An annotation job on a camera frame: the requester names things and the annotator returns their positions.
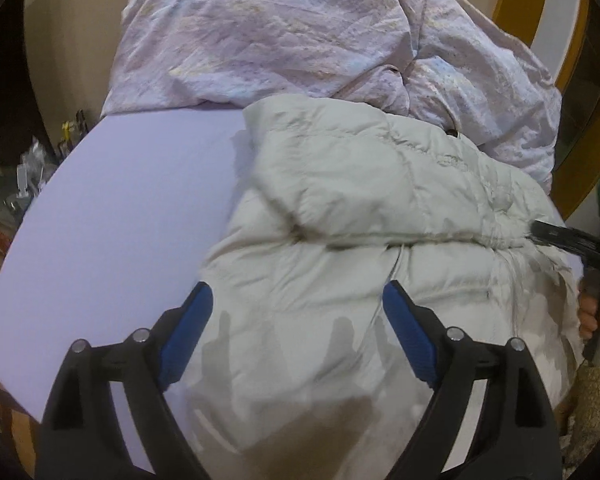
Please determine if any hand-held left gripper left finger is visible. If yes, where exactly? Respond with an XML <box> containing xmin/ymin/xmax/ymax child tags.
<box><xmin>35</xmin><ymin>282</ymin><xmax>215</xmax><ymax>480</ymax></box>

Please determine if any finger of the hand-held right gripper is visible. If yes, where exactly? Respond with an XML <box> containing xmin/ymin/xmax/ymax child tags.
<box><xmin>529</xmin><ymin>218</ymin><xmax>600</xmax><ymax>262</ymax></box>

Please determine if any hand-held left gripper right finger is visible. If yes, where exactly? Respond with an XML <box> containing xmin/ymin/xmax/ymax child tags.
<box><xmin>383</xmin><ymin>280</ymin><xmax>564</xmax><ymax>480</ymax></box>

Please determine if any white puffer jacket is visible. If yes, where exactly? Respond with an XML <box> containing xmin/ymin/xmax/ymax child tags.
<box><xmin>177</xmin><ymin>95</ymin><xmax>586</xmax><ymax>480</ymax></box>

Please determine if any person's right hand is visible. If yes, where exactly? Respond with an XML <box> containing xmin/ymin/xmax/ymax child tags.
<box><xmin>577</xmin><ymin>287</ymin><xmax>600</xmax><ymax>342</ymax></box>

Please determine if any bed with lavender sheet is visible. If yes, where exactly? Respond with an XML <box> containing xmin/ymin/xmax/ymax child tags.
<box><xmin>0</xmin><ymin>105</ymin><xmax>261</xmax><ymax>478</ymax></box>

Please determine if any beige fleece clothing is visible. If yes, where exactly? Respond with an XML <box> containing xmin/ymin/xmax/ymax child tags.
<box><xmin>555</xmin><ymin>357</ymin><xmax>600</xmax><ymax>473</ymax></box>

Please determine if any pile of small clutter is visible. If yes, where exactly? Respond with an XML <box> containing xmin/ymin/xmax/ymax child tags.
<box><xmin>0</xmin><ymin>109</ymin><xmax>90</xmax><ymax>256</ymax></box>

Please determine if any pastel patterned quilt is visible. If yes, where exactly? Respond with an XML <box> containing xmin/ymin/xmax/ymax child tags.
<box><xmin>100</xmin><ymin>0</ymin><xmax>563</xmax><ymax>193</ymax></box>

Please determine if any yellow wooden frame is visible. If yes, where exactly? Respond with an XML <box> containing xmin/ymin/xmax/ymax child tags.
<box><xmin>491</xmin><ymin>0</ymin><xmax>600</xmax><ymax>222</ymax></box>

